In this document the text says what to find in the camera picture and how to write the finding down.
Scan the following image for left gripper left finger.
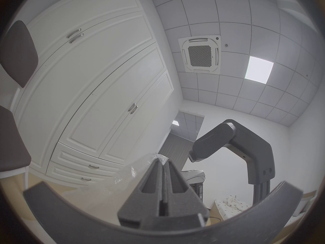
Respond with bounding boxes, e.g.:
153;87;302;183
117;159;164;226

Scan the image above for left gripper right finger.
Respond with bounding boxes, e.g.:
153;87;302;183
164;160;210;227

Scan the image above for clear plastic bag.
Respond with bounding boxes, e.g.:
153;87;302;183
62;154;169;214

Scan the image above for bed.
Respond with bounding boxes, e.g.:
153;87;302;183
211;190;318;222

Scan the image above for white wardrobe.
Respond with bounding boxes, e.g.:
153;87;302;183
13;0;176;187

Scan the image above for ceiling air conditioner vent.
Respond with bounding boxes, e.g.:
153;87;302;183
178;35;222;74

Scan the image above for white chair grey cushions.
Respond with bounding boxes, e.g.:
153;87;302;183
0;20;38;190

